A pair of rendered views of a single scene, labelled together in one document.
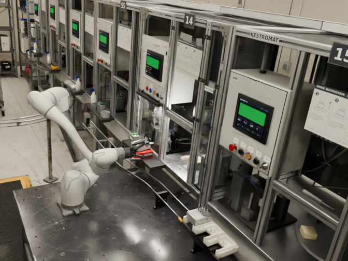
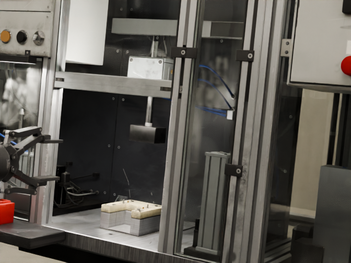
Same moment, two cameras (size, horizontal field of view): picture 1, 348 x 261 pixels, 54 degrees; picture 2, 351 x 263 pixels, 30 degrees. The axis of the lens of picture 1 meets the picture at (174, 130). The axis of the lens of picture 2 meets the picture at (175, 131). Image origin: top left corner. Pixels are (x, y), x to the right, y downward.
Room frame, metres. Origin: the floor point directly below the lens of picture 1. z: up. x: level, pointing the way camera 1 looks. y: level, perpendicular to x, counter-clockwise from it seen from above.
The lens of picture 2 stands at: (0.73, 0.60, 1.30)
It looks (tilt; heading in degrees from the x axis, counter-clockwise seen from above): 3 degrees down; 332
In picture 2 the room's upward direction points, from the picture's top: 5 degrees clockwise
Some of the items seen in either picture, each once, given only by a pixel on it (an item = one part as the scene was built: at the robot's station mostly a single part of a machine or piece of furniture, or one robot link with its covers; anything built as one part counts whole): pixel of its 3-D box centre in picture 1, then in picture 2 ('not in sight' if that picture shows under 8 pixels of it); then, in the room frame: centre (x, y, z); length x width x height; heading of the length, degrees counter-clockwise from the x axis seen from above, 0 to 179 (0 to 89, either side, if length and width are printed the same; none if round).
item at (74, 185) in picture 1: (73, 186); not in sight; (2.05, 0.66, 0.85); 0.18 x 0.16 x 0.22; 166
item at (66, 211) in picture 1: (73, 204); not in sight; (2.02, 0.65, 0.71); 0.22 x 0.18 x 0.06; 34
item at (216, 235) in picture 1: (208, 236); not in sight; (1.68, -0.28, 0.84); 0.36 x 0.14 x 0.10; 34
